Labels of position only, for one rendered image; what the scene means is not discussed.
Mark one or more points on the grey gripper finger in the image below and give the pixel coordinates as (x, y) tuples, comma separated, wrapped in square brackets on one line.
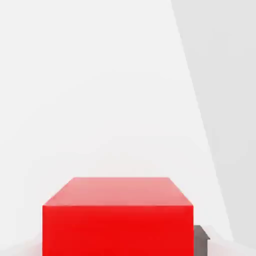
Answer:
[(200, 242)]

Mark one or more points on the small red cube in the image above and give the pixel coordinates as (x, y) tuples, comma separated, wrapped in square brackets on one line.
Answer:
[(118, 230)]

